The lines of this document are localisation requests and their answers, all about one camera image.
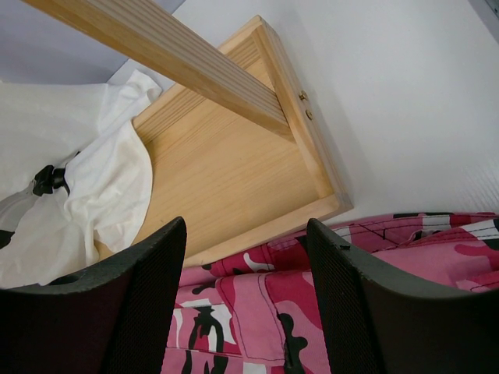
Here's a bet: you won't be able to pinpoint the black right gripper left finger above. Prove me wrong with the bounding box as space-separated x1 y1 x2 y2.
1 217 186 373

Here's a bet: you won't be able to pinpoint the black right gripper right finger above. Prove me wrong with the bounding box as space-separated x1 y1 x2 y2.
306 219 498 373

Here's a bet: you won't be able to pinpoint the pink camouflage trousers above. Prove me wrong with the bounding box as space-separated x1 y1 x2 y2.
161 213 498 373

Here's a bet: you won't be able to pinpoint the white printed t-shirt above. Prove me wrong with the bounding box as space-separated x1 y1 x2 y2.
1 71 161 288

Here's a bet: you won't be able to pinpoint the wooden clothes rack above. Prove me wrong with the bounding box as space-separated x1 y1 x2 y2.
32 1 352 266

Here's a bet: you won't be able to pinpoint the aluminium frame rail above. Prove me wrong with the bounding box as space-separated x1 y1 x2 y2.
469 0 498 33

